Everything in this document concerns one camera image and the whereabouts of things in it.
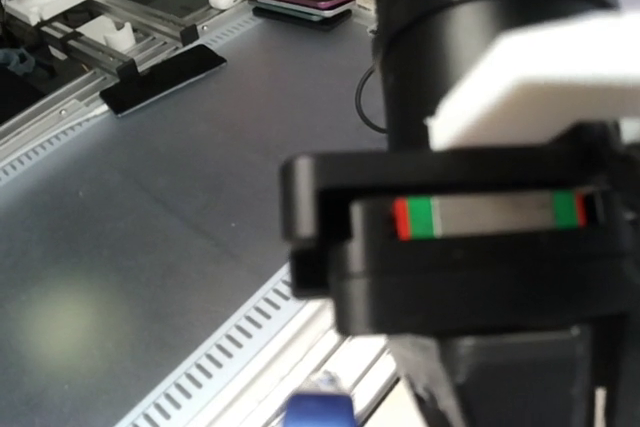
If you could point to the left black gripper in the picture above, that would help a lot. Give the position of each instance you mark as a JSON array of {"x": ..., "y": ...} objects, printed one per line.
[{"x": 506, "y": 280}]

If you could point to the stacked phones on bench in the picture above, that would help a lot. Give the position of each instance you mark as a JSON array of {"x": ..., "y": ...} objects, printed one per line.
[{"x": 323, "y": 15}]

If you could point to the black phone on bench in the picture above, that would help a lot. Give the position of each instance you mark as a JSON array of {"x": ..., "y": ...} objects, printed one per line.
[{"x": 158, "y": 80}]

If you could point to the background aluminium rail frame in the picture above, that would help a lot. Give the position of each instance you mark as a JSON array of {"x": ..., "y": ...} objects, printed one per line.
[{"x": 53, "y": 120}]

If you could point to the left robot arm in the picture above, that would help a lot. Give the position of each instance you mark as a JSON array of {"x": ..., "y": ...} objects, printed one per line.
[{"x": 423, "y": 47}]

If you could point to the blue phone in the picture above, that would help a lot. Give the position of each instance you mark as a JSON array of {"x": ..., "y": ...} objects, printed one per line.
[{"x": 314, "y": 409}]

